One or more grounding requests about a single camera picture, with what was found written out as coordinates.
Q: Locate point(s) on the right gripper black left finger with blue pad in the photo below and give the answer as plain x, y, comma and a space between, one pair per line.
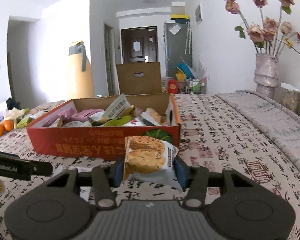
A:
103, 180

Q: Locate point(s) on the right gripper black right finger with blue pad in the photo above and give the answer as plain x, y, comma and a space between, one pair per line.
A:
194, 179

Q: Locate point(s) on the cake slice snack packet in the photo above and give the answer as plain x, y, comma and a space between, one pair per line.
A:
150, 160

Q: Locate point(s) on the green snack packet on table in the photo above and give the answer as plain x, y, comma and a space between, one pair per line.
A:
24, 122

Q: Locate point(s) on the patterned tablecloth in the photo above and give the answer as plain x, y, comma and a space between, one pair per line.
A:
213, 134

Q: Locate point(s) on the orange cardboard snack box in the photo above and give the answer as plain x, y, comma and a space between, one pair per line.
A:
107, 143

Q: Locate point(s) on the green snack packet in box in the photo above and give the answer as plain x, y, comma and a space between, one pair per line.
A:
120, 121

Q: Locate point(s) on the red gift box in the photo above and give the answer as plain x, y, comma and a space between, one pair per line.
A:
172, 86

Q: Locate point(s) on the folded pink quilted cloth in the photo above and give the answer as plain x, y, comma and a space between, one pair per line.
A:
278, 123

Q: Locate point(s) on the pink textured vase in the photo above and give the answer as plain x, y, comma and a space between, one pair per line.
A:
266, 74

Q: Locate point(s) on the dark brown entrance door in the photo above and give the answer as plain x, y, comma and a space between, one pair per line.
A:
139, 45

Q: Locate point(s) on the grey refrigerator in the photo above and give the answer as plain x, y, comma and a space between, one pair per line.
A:
178, 49

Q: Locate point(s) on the dried pink rose bouquet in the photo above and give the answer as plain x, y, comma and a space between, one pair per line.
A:
271, 36

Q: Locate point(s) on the yellow box on refrigerator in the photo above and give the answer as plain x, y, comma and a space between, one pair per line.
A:
180, 16

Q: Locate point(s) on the wire storage trolley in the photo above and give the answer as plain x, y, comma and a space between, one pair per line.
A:
196, 86

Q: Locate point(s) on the yellow thermos jug grey handle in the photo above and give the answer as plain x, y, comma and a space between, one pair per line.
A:
81, 80

